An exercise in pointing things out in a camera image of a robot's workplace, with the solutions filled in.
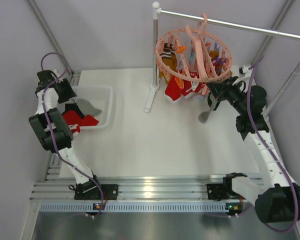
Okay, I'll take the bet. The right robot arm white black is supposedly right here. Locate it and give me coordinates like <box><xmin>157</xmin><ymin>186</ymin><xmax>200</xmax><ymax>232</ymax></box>
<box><xmin>207</xmin><ymin>77</ymin><xmax>300</xmax><ymax>224</ymax></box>

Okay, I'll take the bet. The pink round clip hanger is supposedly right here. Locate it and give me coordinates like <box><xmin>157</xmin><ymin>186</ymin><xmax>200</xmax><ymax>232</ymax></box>
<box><xmin>159</xmin><ymin>14</ymin><xmax>233</xmax><ymax>96</ymax></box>

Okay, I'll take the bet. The mustard hanging sock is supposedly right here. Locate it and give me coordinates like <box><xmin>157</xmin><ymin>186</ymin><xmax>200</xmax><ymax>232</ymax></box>
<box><xmin>159</xmin><ymin>42</ymin><xmax>177</xmax><ymax>71</ymax></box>

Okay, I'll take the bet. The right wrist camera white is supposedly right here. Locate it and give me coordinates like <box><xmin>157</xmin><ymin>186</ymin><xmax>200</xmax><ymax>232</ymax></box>
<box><xmin>239</xmin><ymin>65</ymin><xmax>253</xmax><ymax>78</ymax></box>

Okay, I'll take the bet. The red santa sock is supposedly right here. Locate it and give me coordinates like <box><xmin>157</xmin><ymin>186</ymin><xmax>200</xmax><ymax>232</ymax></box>
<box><xmin>62</xmin><ymin>110</ymin><xmax>99</xmax><ymax>135</ymax></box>

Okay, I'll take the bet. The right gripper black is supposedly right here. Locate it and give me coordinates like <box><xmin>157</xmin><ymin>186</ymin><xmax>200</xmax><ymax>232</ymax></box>
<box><xmin>207</xmin><ymin>76</ymin><xmax>248</xmax><ymax>115</ymax></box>

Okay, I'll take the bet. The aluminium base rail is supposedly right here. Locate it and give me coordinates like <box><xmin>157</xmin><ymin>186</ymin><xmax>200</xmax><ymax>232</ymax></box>
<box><xmin>30</xmin><ymin>175</ymin><xmax>240</xmax><ymax>213</ymax></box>

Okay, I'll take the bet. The right black mount plate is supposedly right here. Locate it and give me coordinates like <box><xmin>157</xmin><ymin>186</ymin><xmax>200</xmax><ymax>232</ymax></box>
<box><xmin>206</xmin><ymin>183</ymin><xmax>229</xmax><ymax>202</ymax></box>

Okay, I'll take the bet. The black mount plate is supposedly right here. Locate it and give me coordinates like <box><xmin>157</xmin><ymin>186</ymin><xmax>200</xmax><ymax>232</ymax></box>
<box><xmin>68</xmin><ymin>184</ymin><xmax>118</xmax><ymax>200</ymax></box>
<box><xmin>206</xmin><ymin>183</ymin><xmax>229</xmax><ymax>202</ymax></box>

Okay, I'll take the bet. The white plastic basket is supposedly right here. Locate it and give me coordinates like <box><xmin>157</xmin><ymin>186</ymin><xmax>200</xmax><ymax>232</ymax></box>
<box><xmin>72</xmin><ymin>85</ymin><xmax>113</xmax><ymax>131</ymax></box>

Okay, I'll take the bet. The silver clothes rack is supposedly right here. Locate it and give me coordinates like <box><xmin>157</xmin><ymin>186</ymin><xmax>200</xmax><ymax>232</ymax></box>
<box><xmin>144</xmin><ymin>1</ymin><xmax>300</xmax><ymax>113</ymax></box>

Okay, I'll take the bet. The left black mount plate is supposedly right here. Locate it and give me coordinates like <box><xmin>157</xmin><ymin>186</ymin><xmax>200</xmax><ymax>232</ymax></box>
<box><xmin>68</xmin><ymin>184</ymin><xmax>118</xmax><ymax>200</ymax></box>

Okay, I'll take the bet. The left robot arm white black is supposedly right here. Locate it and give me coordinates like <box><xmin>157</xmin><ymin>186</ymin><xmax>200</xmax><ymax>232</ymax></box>
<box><xmin>28</xmin><ymin>70</ymin><xmax>103</xmax><ymax>199</ymax></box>

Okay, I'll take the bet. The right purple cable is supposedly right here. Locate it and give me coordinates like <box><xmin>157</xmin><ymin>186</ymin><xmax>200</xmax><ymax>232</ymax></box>
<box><xmin>229</xmin><ymin>56</ymin><xmax>299</xmax><ymax>235</ymax></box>

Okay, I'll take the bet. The red hanging sock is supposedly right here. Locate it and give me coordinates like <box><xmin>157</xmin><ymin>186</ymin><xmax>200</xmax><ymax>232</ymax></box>
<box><xmin>181</xmin><ymin>79</ymin><xmax>208</xmax><ymax>99</ymax></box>
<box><xmin>165</xmin><ymin>76</ymin><xmax>183</xmax><ymax>103</ymax></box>

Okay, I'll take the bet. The black sock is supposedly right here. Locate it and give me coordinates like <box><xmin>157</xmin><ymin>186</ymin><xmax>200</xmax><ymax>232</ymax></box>
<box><xmin>62</xmin><ymin>103</ymin><xmax>85</xmax><ymax>119</ymax></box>

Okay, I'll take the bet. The grey sock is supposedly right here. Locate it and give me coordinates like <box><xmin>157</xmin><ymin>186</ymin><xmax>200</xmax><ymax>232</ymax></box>
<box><xmin>72</xmin><ymin>98</ymin><xmax>102</xmax><ymax>117</ymax></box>
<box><xmin>198</xmin><ymin>101</ymin><xmax>215</xmax><ymax>123</ymax></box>

